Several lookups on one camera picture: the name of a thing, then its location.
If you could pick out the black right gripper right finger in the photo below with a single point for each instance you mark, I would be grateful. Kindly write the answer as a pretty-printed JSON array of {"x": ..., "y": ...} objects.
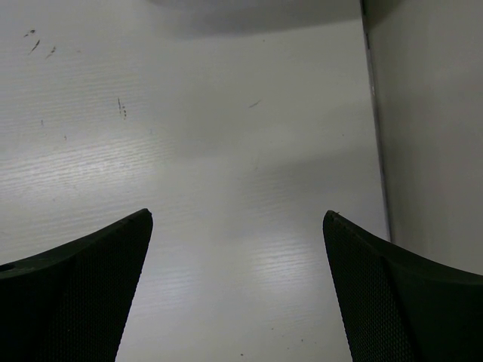
[{"x": 397, "y": 305}]

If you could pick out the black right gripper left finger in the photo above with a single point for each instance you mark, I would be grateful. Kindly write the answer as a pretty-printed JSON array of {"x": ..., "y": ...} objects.
[{"x": 71, "y": 303}]

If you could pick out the grey metal table rail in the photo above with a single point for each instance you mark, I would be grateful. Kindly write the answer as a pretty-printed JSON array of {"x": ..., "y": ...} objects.
[{"x": 376, "y": 115}]

